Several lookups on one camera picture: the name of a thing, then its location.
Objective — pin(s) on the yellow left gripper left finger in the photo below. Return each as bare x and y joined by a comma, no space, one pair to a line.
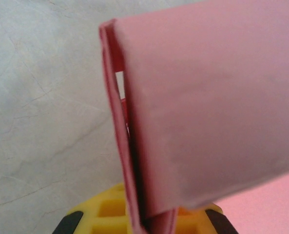
110,207

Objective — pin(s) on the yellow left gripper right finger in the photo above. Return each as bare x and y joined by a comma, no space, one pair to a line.
202,223

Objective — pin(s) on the pink paper box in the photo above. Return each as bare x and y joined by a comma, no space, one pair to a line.
207,109

